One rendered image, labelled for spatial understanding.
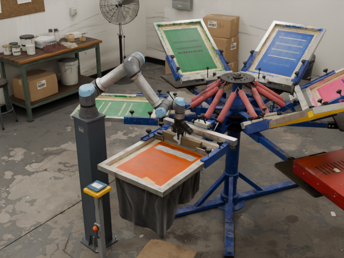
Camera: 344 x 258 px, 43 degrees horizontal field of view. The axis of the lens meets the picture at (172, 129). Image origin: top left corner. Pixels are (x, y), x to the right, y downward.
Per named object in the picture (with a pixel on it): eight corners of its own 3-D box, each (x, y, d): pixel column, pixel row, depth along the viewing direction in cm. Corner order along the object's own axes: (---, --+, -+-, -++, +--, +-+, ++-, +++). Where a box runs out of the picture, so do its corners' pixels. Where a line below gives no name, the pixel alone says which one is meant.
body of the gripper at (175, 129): (177, 129, 342) (177, 114, 337) (186, 131, 337) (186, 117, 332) (171, 132, 336) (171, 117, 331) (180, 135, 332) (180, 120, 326)
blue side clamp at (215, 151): (205, 169, 316) (206, 160, 313) (199, 166, 318) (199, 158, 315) (227, 153, 337) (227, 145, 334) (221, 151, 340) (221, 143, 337)
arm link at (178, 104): (175, 96, 329) (186, 97, 327) (175, 109, 334) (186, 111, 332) (172, 100, 322) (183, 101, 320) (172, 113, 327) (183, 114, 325)
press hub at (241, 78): (236, 218, 417) (247, 83, 360) (201, 204, 438) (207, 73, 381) (255, 199, 446) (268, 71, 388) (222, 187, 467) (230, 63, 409)
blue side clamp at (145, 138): (145, 147, 346) (145, 138, 343) (141, 145, 348) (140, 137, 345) (168, 133, 367) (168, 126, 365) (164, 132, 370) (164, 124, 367)
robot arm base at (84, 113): (74, 115, 336) (73, 103, 332) (90, 109, 347) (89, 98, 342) (86, 121, 327) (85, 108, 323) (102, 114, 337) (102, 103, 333)
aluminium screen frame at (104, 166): (162, 197, 281) (162, 192, 279) (97, 169, 312) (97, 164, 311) (226, 151, 338) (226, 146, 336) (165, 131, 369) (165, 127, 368)
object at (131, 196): (163, 240, 309) (162, 188, 291) (115, 217, 333) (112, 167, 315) (165, 238, 311) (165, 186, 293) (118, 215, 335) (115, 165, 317)
